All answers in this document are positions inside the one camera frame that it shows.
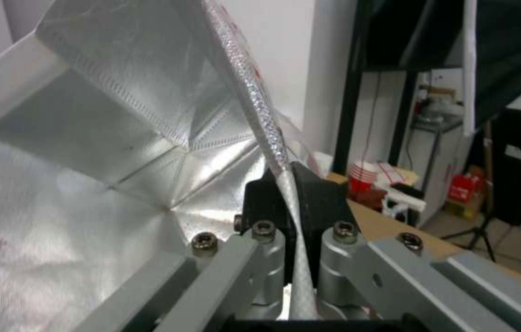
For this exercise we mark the red printed box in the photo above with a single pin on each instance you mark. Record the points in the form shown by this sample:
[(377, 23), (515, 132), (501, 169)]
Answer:
[(465, 188)]

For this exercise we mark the black metal shelf frame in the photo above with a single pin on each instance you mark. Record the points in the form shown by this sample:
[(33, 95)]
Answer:
[(380, 34)]

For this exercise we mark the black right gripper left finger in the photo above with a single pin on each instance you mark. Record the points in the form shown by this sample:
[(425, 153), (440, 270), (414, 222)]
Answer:
[(263, 207)]

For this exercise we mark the stack of red paper cups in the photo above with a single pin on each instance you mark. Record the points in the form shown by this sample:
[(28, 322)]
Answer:
[(362, 180)]

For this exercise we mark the silver foil food delivery bag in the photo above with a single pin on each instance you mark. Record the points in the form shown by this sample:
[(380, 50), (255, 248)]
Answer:
[(103, 155)]

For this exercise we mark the black tripod stand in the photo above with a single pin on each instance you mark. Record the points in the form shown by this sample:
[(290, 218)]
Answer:
[(488, 207)]

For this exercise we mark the white cabinet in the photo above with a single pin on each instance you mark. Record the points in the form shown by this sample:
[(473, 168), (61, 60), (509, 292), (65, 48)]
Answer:
[(445, 166)]

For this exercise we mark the white striped paper box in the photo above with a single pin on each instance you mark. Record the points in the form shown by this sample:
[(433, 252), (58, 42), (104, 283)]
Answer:
[(396, 173)]

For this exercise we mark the white plastic bracket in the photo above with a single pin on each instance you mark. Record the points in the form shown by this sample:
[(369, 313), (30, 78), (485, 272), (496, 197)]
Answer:
[(403, 204)]

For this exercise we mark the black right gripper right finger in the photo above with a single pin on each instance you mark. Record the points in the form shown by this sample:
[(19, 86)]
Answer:
[(327, 204)]

